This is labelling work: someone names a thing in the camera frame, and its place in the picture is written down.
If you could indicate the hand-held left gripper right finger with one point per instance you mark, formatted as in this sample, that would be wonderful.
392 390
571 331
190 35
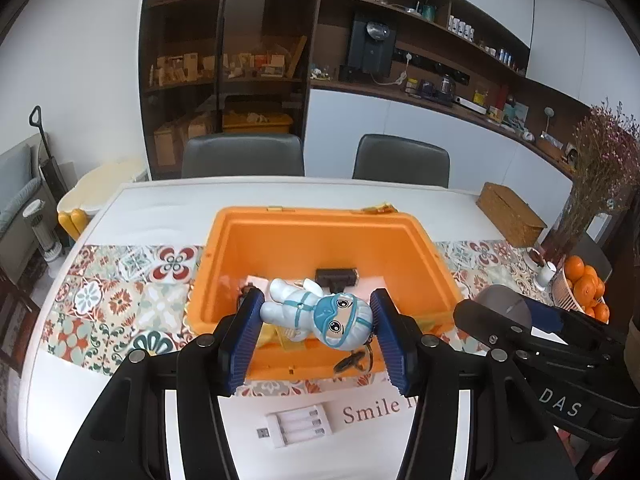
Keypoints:
395 345

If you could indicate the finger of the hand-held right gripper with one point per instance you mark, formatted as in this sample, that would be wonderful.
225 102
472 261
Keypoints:
547 317
480 322

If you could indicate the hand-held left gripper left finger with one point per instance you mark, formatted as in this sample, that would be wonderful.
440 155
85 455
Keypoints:
240 345

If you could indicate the orange plastic box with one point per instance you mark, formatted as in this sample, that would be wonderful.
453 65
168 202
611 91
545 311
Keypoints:
300 240

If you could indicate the pink fruit basket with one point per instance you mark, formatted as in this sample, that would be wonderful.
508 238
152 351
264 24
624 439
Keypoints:
562 295

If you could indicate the white cup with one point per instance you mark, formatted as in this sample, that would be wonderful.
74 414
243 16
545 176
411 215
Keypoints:
546 275

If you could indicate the pile of oranges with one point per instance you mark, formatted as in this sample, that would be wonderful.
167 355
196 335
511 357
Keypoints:
585 285

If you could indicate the brown cup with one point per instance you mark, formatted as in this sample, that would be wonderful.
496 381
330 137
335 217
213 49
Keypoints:
534 257

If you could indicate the glass vase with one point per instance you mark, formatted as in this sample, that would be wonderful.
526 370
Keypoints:
565 230

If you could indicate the black rectangular gadget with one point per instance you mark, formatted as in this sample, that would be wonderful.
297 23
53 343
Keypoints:
335 277

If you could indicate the white battery charger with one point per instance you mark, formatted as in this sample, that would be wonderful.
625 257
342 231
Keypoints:
295 427

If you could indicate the brown woven tissue box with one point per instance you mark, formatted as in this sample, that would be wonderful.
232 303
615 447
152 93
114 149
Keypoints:
510 212

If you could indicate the white tile patterned tablecloth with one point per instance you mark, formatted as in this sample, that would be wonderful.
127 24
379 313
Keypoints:
150 220

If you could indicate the dried pink flower bouquet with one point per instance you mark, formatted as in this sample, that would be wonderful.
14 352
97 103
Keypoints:
605 160

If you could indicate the grey upholstered chair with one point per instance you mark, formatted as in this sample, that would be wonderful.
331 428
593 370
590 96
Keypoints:
240 157
400 160

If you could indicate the small white stand lamp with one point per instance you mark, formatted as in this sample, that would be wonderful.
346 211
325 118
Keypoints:
549 117

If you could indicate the yellow chair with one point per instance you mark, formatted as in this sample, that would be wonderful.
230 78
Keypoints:
72 222

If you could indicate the cream fleece cushion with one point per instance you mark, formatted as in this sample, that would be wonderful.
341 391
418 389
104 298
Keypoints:
100 180

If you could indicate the orange storage bin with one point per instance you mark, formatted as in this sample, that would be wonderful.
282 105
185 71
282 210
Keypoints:
257 124

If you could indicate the dark wooden chair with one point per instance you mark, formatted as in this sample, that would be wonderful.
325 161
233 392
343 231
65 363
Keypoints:
17 320

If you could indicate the yellow tin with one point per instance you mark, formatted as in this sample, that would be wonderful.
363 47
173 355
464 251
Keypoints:
481 98

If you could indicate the white base cabinet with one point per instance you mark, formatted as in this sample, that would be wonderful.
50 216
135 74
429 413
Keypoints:
330 130

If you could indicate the white tower fan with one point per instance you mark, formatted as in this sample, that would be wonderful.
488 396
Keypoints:
42 230

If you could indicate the glass jug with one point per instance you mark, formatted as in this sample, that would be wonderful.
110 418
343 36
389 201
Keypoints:
446 89

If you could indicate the black upright vacuum cleaner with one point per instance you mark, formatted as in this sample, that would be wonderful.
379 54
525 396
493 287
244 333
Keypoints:
50 175

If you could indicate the grey sofa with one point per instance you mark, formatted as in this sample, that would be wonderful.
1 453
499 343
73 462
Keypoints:
15 195

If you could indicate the row of white bottles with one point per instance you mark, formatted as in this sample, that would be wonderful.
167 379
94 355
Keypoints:
461 27

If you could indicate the black coffee machine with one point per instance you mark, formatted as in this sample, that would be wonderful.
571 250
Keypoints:
370 42

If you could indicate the teal mug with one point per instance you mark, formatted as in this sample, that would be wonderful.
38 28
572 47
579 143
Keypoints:
429 11

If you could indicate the dark glass door cabinet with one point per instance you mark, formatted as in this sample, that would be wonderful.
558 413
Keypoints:
180 20

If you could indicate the wooden wall shelf unit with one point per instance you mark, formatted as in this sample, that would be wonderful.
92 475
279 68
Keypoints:
330 50

